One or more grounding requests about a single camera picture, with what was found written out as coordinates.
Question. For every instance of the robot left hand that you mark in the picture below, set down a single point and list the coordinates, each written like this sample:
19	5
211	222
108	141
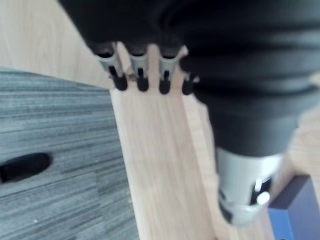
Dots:
250	75

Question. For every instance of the light wooden cabinet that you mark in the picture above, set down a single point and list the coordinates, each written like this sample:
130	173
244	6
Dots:
155	150

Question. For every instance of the blue folder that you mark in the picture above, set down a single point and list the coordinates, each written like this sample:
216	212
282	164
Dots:
281	222

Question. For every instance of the robot dark foot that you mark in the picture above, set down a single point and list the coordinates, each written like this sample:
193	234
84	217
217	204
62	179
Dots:
25	167

